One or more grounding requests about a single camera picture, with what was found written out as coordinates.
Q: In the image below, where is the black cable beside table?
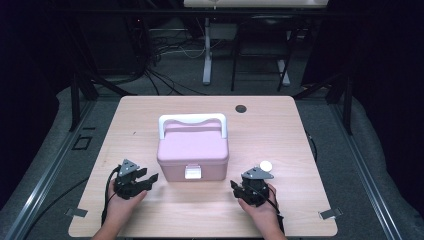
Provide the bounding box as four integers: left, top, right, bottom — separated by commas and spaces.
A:
305, 131, 319, 163

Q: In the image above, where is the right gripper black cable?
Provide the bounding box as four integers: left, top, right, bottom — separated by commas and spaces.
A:
252, 185, 285, 234

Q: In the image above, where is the grey under-desk box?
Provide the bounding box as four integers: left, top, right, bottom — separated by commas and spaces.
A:
209, 23, 238, 42

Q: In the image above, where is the thin black floor cable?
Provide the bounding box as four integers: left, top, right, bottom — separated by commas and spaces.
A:
25, 177, 90, 239

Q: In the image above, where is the black metal stand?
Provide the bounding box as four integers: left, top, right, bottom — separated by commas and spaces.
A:
292, 72, 354, 136
67, 71, 138, 133

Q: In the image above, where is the aluminium floor rail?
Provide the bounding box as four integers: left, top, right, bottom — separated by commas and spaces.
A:
2, 99, 98, 240
329, 103, 405, 240

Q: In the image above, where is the tangle of floor cables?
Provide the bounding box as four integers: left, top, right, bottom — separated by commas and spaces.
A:
132, 19, 209, 98

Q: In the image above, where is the white desk leg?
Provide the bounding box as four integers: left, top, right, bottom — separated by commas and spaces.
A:
202, 17, 214, 86
277, 31, 291, 87

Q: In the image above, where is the pink storage box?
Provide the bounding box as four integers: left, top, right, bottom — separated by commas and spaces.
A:
156, 113, 230, 183

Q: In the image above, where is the black chair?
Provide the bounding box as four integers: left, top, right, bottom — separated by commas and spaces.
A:
230, 14, 298, 93

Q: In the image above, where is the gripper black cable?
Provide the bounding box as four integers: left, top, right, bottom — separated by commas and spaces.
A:
252, 185, 285, 234
101, 165, 122, 226

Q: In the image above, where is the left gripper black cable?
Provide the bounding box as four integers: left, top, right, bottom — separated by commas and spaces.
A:
101, 165, 122, 226

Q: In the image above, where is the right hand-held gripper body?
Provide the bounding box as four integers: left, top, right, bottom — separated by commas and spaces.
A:
240, 166, 275, 207

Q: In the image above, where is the person's left hand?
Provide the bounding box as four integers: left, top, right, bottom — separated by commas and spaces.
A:
104, 179, 148, 226

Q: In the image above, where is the grey metal table bracket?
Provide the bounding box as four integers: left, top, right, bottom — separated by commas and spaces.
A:
64, 207, 89, 219
318, 207, 344, 221

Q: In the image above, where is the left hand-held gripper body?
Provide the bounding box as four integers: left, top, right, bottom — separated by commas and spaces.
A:
113, 159, 144, 200

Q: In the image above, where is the person's right hand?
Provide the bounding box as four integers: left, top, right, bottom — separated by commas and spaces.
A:
237, 183, 280, 232

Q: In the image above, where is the white desk top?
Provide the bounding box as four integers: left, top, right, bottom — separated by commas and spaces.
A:
183, 0, 330, 9

